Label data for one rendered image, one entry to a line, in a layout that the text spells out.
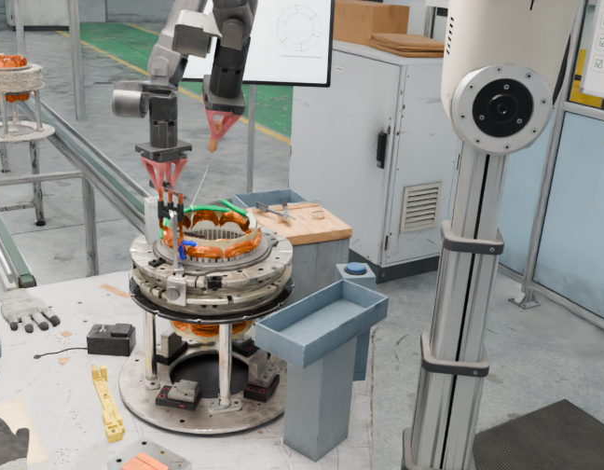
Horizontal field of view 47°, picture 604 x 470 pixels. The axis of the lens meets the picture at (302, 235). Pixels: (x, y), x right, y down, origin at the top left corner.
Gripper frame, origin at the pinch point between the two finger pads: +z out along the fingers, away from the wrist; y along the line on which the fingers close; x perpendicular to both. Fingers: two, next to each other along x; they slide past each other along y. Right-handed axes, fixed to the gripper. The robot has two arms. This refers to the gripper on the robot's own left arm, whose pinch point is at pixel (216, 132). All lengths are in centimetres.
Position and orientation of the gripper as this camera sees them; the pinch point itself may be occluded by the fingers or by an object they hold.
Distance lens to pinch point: 132.2
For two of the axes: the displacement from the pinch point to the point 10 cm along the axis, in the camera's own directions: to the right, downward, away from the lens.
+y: 2.1, 6.6, -7.2
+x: 9.5, 0.4, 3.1
